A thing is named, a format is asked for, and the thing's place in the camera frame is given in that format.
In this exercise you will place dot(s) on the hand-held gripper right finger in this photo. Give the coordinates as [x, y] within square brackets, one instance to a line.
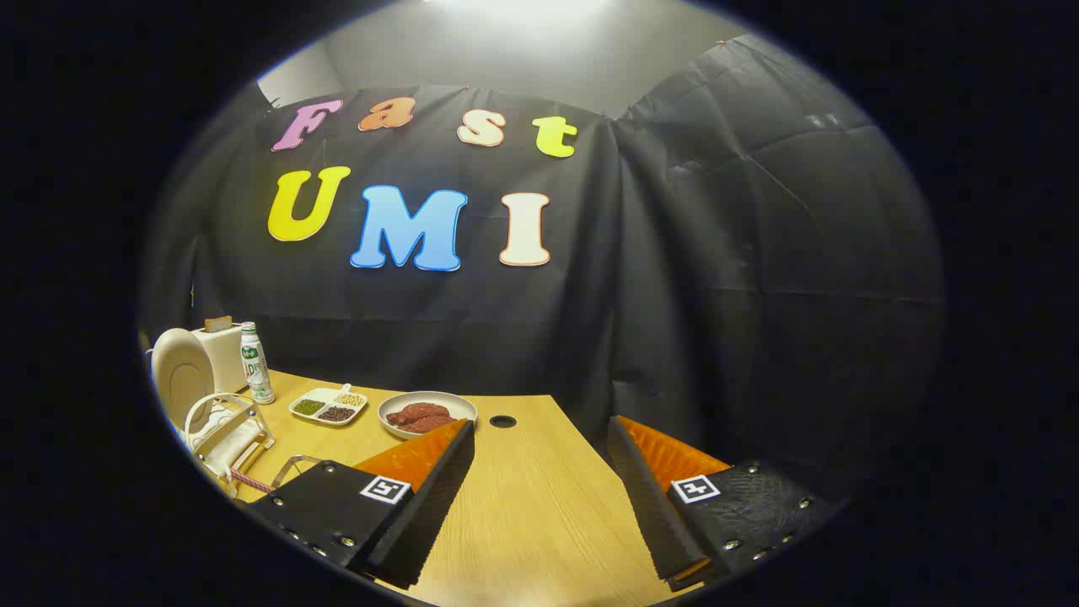
[649, 506]

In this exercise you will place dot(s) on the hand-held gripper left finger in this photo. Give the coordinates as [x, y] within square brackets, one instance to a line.
[426, 506]

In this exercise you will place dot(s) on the cream white plate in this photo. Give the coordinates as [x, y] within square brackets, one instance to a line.
[181, 375]

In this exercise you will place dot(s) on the grey round plate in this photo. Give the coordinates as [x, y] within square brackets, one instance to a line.
[396, 403]

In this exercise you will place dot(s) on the white divided dish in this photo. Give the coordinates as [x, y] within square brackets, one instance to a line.
[327, 403]

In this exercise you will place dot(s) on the red meat piece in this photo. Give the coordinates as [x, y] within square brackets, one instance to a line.
[415, 412]
[434, 424]

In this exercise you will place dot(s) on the dark red beans pile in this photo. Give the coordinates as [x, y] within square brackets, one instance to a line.
[336, 414]

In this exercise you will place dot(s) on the yellow beans pile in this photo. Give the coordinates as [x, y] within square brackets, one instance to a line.
[351, 400]

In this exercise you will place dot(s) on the green beans pile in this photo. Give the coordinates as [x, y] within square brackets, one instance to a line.
[308, 407]

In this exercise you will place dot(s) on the black backdrop cloth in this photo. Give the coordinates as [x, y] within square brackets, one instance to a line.
[674, 295]

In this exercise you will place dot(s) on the white drink bottle green label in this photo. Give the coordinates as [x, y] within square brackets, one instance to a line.
[255, 371]

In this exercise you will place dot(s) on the white toaster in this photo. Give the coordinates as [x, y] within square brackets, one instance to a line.
[226, 362]

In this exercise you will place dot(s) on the brown toast slice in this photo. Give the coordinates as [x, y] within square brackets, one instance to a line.
[218, 324]

